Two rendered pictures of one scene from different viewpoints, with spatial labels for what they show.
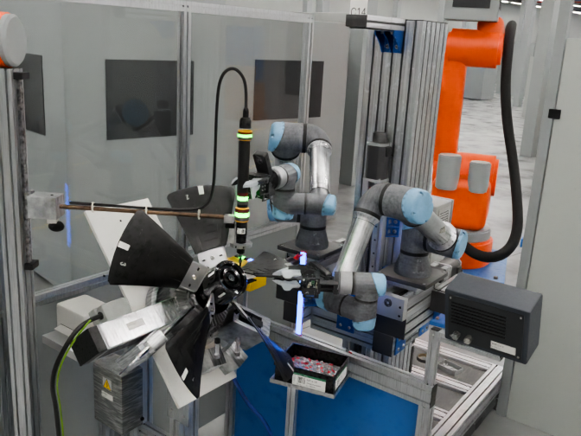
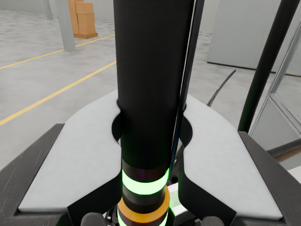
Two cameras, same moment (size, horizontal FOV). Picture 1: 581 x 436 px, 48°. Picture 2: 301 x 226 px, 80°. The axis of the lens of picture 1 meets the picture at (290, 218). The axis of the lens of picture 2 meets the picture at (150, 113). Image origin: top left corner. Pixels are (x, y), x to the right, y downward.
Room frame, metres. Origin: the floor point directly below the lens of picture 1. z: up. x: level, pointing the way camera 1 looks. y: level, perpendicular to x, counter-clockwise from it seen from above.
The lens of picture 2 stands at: (2.04, 0.11, 1.55)
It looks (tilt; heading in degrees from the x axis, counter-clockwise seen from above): 33 degrees down; 152
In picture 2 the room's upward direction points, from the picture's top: 4 degrees clockwise
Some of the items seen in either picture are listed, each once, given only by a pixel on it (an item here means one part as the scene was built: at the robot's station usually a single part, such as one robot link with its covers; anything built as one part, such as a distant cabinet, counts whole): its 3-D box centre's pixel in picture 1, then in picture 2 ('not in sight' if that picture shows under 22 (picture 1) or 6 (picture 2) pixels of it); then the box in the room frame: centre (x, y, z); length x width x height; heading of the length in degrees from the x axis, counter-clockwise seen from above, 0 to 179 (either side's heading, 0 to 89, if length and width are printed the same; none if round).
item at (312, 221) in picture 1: (312, 209); not in sight; (2.80, -0.10, 1.20); 0.13 x 0.12 x 0.14; 90
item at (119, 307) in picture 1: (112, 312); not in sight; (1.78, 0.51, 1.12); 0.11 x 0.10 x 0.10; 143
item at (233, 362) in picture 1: (230, 357); not in sight; (1.94, 0.17, 0.91); 0.12 x 0.08 x 0.12; 53
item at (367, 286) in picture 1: (367, 285); not in sight; (1.99, -0.26, 1.17); 0.11 x 0.08 x 0.09; 91
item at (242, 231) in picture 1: (243, 182); not in sight; (1.97, 0.15, 1.49); 0.04 x 0.04 x 0.46
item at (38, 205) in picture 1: (44, 205); not in sight; (1.98, 0.78, 1.38); 0.10 x 0.07 x 0.08; 88
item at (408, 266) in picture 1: (413, 260); not in sight; (2.52, -0.51, 1.09); 0.15 x 0.15 x 0.10
